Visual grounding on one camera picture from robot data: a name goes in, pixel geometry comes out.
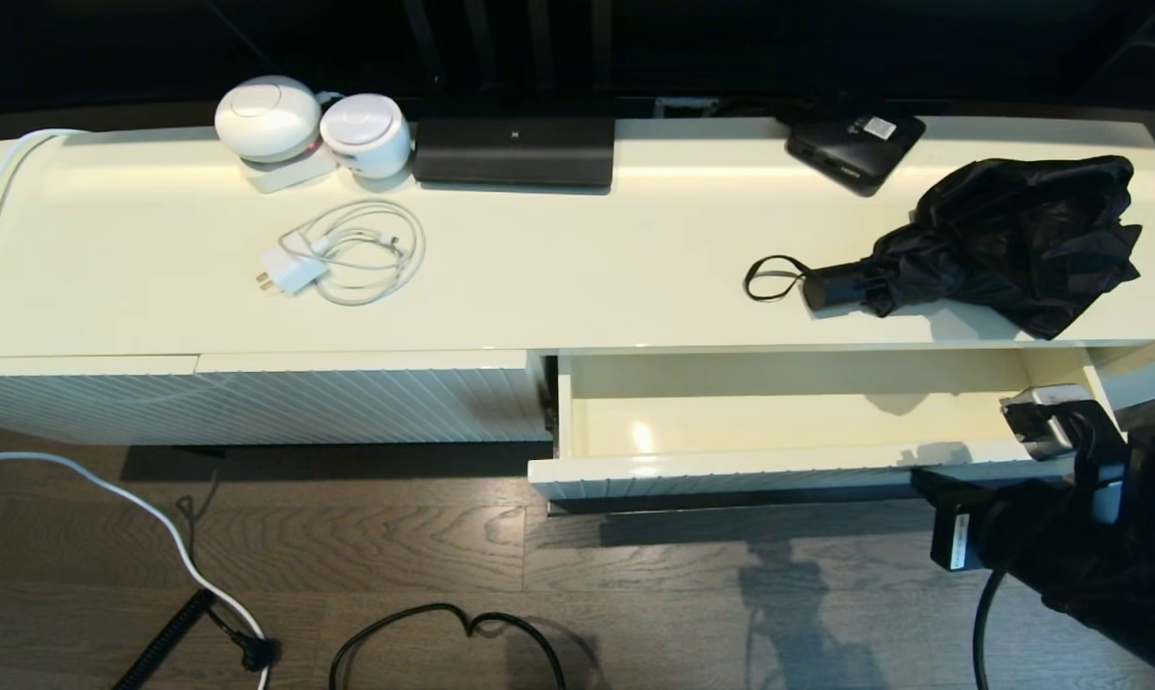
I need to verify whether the black set-top box with label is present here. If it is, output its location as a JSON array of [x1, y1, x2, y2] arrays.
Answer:
[[786, 110, 928, 196]]

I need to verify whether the black rectangular device box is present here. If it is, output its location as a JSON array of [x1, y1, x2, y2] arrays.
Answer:
[[411, 115, 618, 190]]

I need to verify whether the flat white device base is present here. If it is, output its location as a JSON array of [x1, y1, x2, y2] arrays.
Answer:
[[240, 144, 340, 194]]

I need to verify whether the black power cable loop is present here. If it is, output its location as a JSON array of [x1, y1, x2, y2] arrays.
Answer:
[[328, 602, 568, 690]]

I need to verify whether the white power strip cable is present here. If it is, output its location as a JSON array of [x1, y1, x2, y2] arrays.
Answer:
[[0, 450, 271, 690]]

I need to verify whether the white power adapter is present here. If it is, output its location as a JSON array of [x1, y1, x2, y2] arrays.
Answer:
[[254, 246, 331, 296]]

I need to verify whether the white sideboard cabinet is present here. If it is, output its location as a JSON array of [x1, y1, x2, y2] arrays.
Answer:
[[0, 115, 1155, 447]]

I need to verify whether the white twin cable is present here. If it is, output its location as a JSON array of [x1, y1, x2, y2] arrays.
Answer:
[[0, 127, 84, 308]]

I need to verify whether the small white round device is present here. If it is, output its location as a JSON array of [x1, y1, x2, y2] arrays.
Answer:
[[318, 92, 413, 180]]

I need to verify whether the black umbrella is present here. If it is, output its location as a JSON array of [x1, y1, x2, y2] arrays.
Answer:
[[744, 155, 1143, 341]]

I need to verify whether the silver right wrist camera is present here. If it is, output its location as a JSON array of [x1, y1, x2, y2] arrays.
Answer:
[[999, 383, 1100, 463]]

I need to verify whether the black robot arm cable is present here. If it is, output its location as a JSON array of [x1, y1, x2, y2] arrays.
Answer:
[[972, 565, 1014, 690]]

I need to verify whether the large white dome device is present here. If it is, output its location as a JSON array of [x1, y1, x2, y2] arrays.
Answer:
[[213, 75, 322, 164]]

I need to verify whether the white coiled charging cable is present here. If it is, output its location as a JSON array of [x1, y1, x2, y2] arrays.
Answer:
[[278, 198, 427, 307]]

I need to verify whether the white fluted drawer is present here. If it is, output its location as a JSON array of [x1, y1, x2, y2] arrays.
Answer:
[[527, 347, 1115, 504]]

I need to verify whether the black coiled cable with plug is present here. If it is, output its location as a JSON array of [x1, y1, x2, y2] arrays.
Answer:
[[112, 586, 281, 690]]

